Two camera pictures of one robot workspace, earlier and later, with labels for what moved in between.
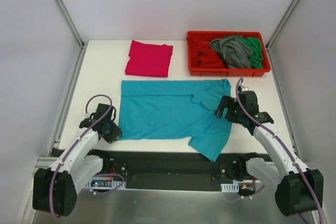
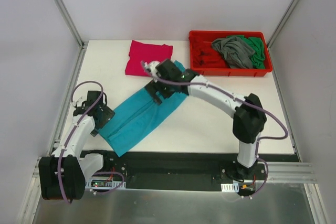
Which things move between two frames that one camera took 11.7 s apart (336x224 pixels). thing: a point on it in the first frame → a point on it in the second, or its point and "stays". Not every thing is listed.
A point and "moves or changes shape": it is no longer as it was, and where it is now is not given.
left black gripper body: (113, 133) → (104, 117)
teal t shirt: (151, 109) moves or changes shape
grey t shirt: (237, 55) stays
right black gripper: (224, 107) → (155, 92)
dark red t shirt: (201, 55) stays
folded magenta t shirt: (149, 60) stays
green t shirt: (254, 43) stays
